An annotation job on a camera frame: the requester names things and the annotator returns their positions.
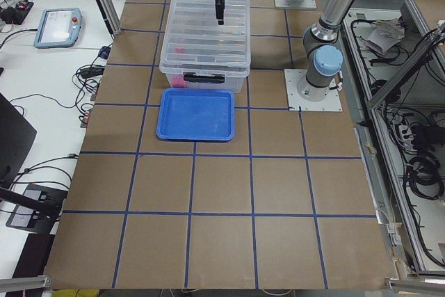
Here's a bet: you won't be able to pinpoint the clear plastic box lid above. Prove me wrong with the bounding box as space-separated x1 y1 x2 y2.
159 0 251 77

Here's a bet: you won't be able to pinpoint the clear plastic storage box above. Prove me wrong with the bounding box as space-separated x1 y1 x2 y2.
164 70 250 93

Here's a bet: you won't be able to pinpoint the red block in box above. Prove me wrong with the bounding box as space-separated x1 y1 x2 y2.
172 75 187 88

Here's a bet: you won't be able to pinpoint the blue plastic tray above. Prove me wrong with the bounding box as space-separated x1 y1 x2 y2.
156 88 235 142

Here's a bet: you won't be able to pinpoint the black device with label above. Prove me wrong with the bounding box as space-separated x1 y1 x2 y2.
1 184 67 234

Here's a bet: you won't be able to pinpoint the teach pendant near post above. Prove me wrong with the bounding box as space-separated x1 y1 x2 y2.
33 8 83 49

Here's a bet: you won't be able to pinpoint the coiled black cables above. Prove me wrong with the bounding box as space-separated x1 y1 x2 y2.
403 154 445 202

